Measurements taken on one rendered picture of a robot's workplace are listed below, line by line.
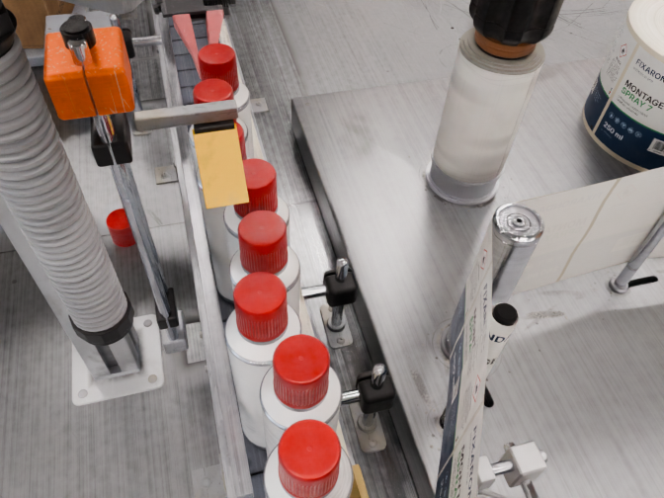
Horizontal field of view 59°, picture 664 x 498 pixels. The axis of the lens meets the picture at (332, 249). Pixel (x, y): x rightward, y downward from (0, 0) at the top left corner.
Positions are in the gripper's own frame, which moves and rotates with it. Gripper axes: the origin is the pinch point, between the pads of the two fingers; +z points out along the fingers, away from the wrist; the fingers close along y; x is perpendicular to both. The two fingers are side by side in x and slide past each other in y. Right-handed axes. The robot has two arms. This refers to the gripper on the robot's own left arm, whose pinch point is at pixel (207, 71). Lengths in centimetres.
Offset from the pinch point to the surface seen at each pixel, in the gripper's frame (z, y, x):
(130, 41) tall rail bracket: -4.5, -8.5, 0.7
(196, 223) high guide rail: 15.3, -4.3, -23.0
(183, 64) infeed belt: -2.2, -2.8, 11.3
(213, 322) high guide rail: 22.3, -4.1, -31.5
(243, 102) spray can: 4.9, 2.0, -22.8
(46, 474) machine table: 35.1, -21.3, -26.5
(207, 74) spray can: 2.2, -0.9, -24.4
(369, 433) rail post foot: 37.2, 8.2, -29.2
